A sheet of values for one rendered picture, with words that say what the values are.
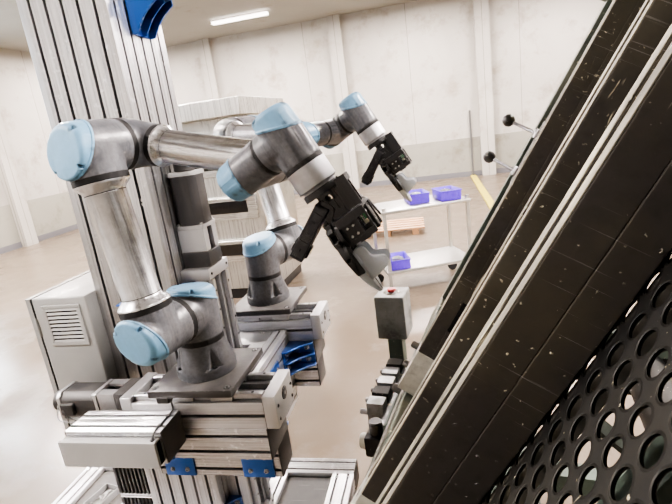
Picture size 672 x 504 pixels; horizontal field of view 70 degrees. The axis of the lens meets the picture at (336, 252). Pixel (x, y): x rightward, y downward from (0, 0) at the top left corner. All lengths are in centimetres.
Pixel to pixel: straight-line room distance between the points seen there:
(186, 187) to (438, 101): 1073
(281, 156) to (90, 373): 104
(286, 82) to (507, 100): 518
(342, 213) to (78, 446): 89
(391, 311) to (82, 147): 127
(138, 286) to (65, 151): 30
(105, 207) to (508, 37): 1141
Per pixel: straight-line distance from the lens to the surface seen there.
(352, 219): 81
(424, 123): 1195
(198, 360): 126
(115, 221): 111
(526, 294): 41
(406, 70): 1199
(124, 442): 133
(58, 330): 164
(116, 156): 112
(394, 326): 194
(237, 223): 485
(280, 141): 81
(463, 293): 118
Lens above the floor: 160
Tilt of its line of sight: 15 degrees down
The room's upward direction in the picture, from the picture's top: 8 degrees counter-clockwise
